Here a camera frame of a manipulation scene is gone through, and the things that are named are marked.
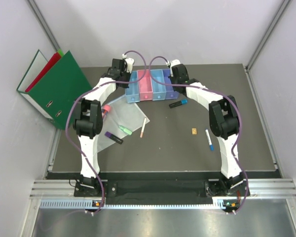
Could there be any purple capped black highlighter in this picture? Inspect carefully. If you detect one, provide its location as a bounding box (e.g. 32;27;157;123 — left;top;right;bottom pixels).
105;131;123;144

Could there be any green highlighter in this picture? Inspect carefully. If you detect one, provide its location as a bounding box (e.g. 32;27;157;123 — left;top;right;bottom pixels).
118;125;133;135

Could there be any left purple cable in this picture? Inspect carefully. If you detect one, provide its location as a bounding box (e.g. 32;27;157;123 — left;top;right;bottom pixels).
65;50;148;215

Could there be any aluminium corner post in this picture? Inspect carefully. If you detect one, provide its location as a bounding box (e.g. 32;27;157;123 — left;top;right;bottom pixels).
25;0;61;51
245;0;292;73

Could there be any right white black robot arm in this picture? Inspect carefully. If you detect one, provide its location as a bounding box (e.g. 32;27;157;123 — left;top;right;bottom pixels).
167;60;244;196

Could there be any clear mesh zipper pouch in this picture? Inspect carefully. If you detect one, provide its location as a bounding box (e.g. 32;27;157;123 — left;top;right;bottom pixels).
98;96;150;152

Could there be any slotted grey cable duct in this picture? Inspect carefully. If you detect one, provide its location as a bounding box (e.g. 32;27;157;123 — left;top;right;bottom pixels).
39;197;225;210

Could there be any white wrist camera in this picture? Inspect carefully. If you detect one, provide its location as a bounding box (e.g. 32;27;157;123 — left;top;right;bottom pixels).
166;59;181;76
122;54;135;74

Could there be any right aluminium corner post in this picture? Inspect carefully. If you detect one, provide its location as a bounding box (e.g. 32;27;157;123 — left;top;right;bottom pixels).
245;0;292;73

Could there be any green lever arch binder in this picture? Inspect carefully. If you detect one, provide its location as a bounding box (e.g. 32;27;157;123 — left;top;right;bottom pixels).
17;50;91;130

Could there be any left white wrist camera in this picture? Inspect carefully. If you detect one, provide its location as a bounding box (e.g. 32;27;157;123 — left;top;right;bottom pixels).
122;54;135;74

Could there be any pink drawer bin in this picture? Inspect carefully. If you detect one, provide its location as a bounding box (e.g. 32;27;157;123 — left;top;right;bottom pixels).
137;70;152;101

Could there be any white peach pencil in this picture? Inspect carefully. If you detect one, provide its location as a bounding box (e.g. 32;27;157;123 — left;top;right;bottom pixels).
140;117;147;138

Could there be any purple drawer bin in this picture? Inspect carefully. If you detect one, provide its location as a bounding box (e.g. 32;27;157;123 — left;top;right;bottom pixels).
162;69;179;100

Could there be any left aluminium corner post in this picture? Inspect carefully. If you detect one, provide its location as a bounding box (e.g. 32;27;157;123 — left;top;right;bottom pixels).
25;0;61;51

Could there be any pink capped crayon tube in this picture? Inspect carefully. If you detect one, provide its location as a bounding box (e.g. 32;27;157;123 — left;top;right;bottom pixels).
102;105;111;119

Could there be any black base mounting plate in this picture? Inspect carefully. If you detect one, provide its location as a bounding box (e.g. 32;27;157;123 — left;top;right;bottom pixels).
74;179;247;200

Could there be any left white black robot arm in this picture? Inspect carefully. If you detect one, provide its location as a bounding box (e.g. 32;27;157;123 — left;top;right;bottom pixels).
73;55;134;197

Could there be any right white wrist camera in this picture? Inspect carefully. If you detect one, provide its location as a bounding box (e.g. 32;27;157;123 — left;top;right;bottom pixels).
166;59;181;76

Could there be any light blue drawer bin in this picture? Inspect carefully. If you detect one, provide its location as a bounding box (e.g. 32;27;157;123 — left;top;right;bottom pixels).
125;71;140;103
150;69;166;101

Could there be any white blue whiteboard marker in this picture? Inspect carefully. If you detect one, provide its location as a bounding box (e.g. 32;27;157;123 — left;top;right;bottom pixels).
205;129;214;151

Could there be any red folder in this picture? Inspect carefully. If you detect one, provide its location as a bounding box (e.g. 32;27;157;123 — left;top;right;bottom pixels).
25;52;62;92

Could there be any blue capped black highlighter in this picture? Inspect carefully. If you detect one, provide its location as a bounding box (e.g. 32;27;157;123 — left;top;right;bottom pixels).
169;99;187;109

